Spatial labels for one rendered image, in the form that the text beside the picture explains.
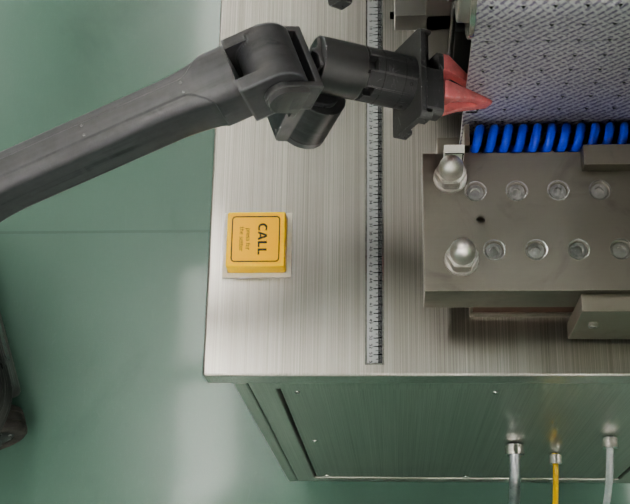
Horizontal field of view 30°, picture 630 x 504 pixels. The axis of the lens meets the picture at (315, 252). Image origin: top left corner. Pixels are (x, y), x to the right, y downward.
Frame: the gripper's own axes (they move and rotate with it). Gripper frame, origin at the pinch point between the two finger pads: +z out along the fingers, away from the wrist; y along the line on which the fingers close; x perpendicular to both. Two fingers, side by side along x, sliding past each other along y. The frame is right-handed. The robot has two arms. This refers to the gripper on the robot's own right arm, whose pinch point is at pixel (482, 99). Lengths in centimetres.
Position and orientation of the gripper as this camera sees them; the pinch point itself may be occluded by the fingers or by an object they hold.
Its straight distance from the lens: 128.4
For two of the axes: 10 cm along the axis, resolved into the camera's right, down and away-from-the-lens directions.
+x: 3.9, -3.0, -8.7
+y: -0.2, 9.4, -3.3
